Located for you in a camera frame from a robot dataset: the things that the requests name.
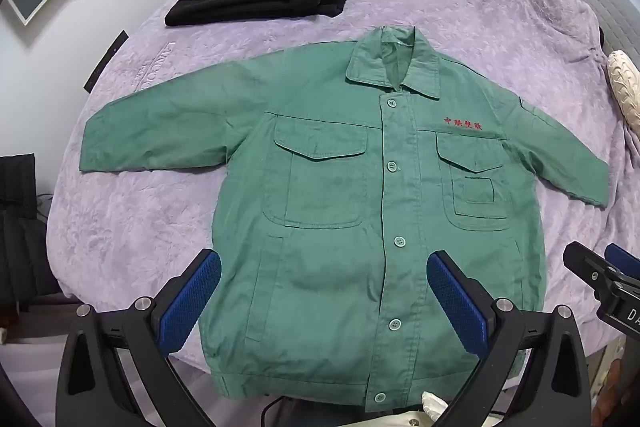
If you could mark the purple fleece blanket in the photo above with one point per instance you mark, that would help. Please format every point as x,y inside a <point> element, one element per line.
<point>500,22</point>

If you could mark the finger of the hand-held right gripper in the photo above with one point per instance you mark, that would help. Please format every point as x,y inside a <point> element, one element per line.
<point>592,264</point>
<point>622,257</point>

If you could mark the cream knitted cushion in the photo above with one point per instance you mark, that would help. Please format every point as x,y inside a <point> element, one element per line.
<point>625,84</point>

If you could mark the green button-up work jacket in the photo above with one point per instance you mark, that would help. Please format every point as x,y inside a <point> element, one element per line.
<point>330,187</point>

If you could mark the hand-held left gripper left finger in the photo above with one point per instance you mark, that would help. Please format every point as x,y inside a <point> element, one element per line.
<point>192,294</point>

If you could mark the black flat strip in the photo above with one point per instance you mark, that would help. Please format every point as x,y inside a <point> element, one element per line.
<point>106,61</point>

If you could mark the white cloth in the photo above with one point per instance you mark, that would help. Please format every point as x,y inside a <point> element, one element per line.
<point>435,404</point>

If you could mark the grey pillow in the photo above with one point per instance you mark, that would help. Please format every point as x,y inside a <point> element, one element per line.
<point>607,2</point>

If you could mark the black padded furniture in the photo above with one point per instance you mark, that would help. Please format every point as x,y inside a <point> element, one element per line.
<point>17,227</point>

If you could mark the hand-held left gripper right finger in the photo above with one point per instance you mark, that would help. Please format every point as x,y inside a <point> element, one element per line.
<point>457,299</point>

